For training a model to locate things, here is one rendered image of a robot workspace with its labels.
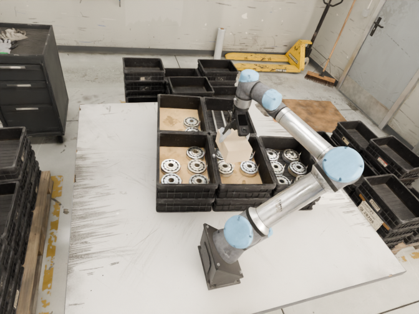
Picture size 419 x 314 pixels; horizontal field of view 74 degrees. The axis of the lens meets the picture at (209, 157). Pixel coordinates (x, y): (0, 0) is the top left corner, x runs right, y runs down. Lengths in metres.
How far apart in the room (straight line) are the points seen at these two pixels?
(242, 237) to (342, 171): 0.40
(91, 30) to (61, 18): 0.38
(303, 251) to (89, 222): 1.08
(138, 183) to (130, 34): 3.25
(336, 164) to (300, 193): 0.15
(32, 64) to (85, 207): 1.36
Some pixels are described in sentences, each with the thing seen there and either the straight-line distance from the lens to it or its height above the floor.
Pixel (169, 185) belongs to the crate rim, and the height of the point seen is 0.93.
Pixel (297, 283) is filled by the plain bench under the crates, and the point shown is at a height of 0.70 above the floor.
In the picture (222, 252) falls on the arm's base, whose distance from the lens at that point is 1.21.
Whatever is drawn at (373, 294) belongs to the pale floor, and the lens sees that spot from 2.58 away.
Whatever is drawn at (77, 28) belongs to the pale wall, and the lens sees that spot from 4.59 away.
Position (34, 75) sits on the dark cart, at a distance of 2.62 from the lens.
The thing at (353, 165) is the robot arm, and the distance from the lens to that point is 0.97.
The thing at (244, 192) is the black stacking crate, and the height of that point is 0.87.
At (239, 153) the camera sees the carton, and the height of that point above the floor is 1.10.
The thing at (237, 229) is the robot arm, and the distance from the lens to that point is 1.03.
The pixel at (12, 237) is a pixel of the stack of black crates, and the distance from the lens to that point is 1.97.
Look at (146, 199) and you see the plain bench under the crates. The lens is 1.56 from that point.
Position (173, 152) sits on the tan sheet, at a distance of 1.62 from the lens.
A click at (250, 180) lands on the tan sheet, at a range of 1.56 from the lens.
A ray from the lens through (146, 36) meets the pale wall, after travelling 4.62.
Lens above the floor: 1.94
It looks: 43 degrees down
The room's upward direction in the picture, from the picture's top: 12 degrees clockwise
